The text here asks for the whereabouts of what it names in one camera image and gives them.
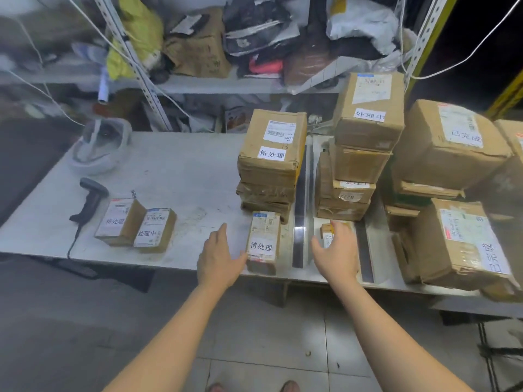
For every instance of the yellow plastic bag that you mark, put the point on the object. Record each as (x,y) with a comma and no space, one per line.
(139,28)

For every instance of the brown parcel in clear wrap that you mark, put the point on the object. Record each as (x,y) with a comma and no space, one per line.
(306,65)

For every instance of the white gridded plastic bag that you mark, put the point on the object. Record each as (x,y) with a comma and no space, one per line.
(327,75)

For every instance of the rolled pale paper poster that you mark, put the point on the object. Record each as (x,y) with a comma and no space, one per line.
(103,87)

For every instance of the black metal table leg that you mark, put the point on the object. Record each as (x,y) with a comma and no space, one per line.
(486,351)
(135,279)

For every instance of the grey and black mailer bag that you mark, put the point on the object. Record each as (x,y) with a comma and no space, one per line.
(261,38)

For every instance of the black rubber mat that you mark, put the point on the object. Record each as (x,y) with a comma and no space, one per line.
(28,167)

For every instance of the person's left hand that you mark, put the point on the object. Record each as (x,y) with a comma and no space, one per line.
(218,265)

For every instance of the colourful printed paper box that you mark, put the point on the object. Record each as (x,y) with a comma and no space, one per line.
(236,118)

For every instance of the parcels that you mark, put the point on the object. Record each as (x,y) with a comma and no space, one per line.
(367,134)

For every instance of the black tape roll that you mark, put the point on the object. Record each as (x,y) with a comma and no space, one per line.
(159,75)

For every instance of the white mailer bag yellow patch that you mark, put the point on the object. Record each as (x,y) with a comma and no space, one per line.
(363,20)

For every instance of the pink plastic packet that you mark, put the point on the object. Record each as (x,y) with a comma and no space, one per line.
(265,67)

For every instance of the black fabric bundle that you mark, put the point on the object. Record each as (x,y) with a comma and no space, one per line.
(355,48)

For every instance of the yellow and black post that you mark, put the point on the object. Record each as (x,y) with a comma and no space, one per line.
(506,95)

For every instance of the transparent plastic divider black base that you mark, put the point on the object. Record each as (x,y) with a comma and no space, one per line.
(365,257)
(299,240)

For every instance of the person's right forearm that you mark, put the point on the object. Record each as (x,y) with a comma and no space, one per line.
(396,342)

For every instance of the person's right hand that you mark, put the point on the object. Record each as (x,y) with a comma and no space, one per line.
(339,257)

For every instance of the dark table centre support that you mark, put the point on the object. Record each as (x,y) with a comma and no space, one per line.
(275,293)

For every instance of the crumpled cardboard box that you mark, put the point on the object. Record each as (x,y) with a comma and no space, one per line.
(200,53)

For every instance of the black handheld device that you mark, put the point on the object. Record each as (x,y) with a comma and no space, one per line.
(92,195)

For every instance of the blurred grey storage rack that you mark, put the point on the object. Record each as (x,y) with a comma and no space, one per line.
(49,73)

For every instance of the black fluffy plastic bag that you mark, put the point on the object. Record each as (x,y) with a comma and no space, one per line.
(261,8)

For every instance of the person's left forearm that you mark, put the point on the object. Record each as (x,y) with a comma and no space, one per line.
(163,342)

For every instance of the grey metal shelf rack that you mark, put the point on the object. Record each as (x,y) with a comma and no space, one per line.
(204,84)

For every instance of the person's foot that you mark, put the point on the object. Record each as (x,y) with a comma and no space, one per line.
(215,387)
(291,387)

